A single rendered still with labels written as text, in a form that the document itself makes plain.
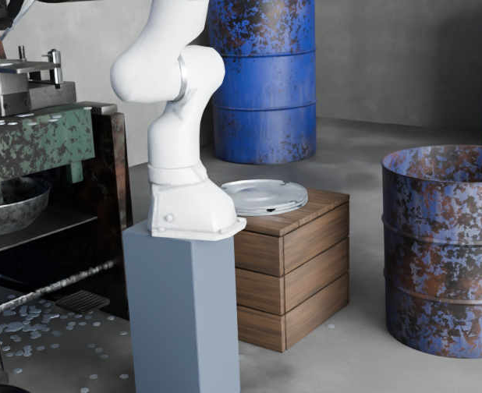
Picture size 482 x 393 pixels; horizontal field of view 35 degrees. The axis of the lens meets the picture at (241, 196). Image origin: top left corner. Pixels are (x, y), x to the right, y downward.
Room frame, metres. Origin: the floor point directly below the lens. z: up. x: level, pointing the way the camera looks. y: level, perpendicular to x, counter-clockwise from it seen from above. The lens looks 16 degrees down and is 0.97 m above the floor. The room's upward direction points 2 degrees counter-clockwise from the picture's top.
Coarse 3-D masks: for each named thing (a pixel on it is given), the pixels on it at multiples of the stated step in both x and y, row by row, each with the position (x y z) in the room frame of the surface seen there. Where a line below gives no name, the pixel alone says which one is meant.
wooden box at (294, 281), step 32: (320, 192) 2.17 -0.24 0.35; (256, 224) 1.90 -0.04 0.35; (288, 224) 1.88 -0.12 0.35; (320, 224) 2.00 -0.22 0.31; (256, 256) 1.88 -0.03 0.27; (288, 256) 1.87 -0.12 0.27; (320, 256) 2.00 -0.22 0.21; (256, 288) 1.88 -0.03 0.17; (288, 288) 1.86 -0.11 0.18; (320, 288) 2.00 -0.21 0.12; (256, 320) 1.89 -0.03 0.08; (288, 320) 1.86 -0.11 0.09; (320, 320) 2.00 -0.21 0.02
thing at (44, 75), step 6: (18, 48) 2.23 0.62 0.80; (24, 54) 2.23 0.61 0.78; (24, 60) 2.22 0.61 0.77; (36, 72) 2.25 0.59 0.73; (42, 72) 2.25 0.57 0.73; (48, 72) 2.26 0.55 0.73; (30, 78) 2.27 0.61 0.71; (36, 78) 2.26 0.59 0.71; (42, 78) 2.24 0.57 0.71; (48, 78) 2.26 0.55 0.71
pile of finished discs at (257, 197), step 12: (252, 180) 2.25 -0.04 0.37; (264, 180) 2.25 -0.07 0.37; (276, 180) 2.24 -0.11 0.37; (228, 192) 2.15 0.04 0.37; (240, 192) 2.12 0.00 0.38; (252, 192) 2.11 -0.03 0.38; (264, 192) 2.11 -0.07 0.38; (276, 192) 2.10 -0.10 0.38; (288, 192) 2.12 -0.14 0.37; (300, 192) 2.11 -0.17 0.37; (240, 204) 2.01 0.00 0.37; (252, 204) 2.01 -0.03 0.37; (264, 204) 2.00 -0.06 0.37; (276, 204) 2.00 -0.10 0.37; (288, 204) 1.99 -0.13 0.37; (300, 204) 2.05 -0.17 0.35
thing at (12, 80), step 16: (0, 64) 1.97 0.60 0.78; (16, 64) 1.98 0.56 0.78; (32, 64) 1.97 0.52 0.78; (48, 64) 1.95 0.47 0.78; (0, 80) 1.96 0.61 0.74; (16, 80) 2.00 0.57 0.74; (0, 96) 1.96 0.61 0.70; (16, 96) 2.00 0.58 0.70; (0, 112) 1.96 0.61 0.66; (16, 112) 1.99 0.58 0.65
